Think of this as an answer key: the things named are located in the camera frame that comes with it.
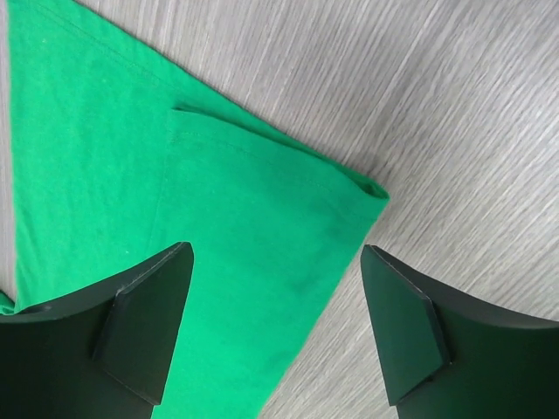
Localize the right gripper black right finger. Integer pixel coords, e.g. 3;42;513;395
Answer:
360;245;558;418

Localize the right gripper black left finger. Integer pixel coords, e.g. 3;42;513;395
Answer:
1;242;194;418

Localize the green t shirt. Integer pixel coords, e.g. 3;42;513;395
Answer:
1;1;389;418

